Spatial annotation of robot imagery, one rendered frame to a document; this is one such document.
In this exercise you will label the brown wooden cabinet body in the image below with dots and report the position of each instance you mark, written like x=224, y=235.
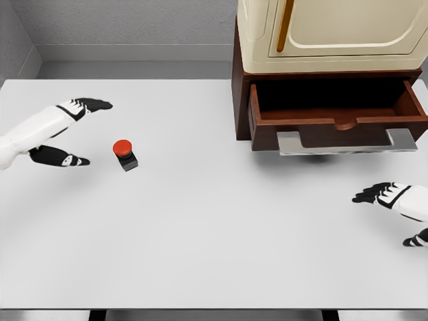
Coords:
x=240, y=100

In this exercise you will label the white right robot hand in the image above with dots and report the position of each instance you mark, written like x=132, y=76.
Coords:
x=411, y=200

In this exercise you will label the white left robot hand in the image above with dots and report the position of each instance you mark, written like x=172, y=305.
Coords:
x=50, y=123

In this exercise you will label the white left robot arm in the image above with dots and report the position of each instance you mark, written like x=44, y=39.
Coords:
x=6, y=152

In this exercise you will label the red button switch, black base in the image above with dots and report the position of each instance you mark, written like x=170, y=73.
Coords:
x=123, y=152

